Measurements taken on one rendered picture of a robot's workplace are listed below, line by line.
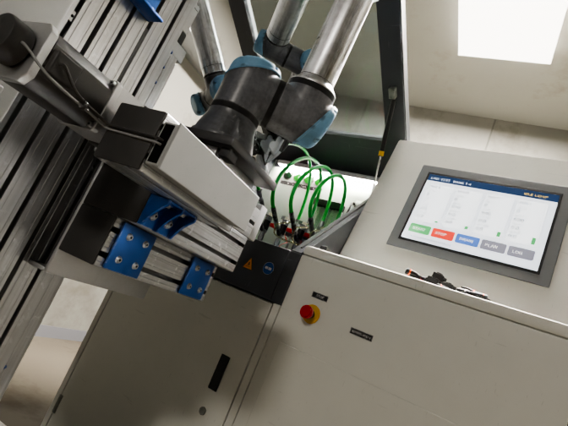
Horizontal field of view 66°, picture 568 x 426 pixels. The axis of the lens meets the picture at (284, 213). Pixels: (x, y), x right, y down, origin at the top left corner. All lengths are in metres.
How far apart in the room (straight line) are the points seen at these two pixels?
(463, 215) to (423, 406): 0.65
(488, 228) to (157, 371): 1.11
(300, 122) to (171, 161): 0.45
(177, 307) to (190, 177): 0.89
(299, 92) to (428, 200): 0.71
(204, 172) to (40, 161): 0.32
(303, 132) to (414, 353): 0.58
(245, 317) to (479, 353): 0.63
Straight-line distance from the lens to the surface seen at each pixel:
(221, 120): 0.94
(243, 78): 0.99
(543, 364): 1.10
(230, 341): 1.33
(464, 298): 1.13
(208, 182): 0.67
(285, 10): 1.31
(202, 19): 1.46
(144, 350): 1.54
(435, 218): 1.50
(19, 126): 0.84
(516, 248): 1.44
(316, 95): 1.01
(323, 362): 1.19
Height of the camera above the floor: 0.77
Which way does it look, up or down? 12 degrees up
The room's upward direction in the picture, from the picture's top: 23 degrees clockwise
